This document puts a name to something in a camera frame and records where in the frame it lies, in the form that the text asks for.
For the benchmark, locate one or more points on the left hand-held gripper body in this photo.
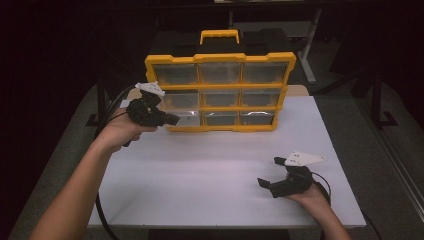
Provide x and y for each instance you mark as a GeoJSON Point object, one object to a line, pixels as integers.
{"type": "Point", "coordinates": [146, 113]}

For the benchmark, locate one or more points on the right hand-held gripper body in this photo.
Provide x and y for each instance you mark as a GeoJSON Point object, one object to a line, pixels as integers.
{"type": "Point", "coordinates": [295, 182]}

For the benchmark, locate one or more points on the clear plastic drawer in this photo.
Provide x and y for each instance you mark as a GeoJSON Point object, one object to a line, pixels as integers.
{"type": "Point", "coordinates": [190, 118]}

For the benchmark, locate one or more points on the yellow black organizer case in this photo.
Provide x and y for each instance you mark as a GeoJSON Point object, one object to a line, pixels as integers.
{"type": "Point", "coordinates": [220, 87]}

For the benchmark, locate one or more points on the person's right hand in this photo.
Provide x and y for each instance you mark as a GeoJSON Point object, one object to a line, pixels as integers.
{"type": "Point", "coordinates": [313, 199]}

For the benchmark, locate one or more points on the person's left hand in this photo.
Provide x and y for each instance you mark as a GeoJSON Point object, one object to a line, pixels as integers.
{"type": "Point", "coordinates": [116, 133]}

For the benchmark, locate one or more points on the black metal stand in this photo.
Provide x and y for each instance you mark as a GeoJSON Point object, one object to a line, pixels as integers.
{"type": "Point", "coordinates": [101, 100]}
{"type": "Point", "coordinates": [377, 100]}

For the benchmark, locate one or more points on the set of clear drawers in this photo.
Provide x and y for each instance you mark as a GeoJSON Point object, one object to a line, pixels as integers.
{"type": "Point", "coordinates": [220, 73]}

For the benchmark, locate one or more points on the white metal desk frame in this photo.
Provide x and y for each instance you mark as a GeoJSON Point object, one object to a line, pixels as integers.
{"type": "Point", "coordinates": [308, 50]}

